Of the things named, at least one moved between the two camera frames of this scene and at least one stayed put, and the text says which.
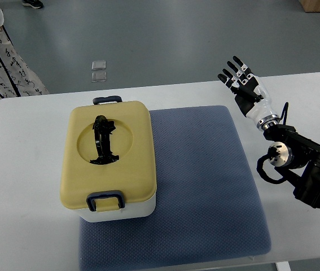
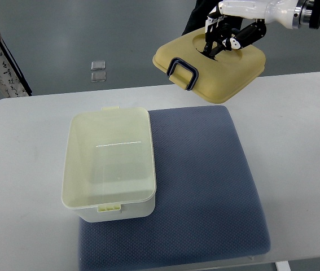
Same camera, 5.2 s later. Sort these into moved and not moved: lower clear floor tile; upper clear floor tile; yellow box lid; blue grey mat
Moved: yellow box lid
Not moved: upper clear floor tile; blue grey mat; lower clear floor tile
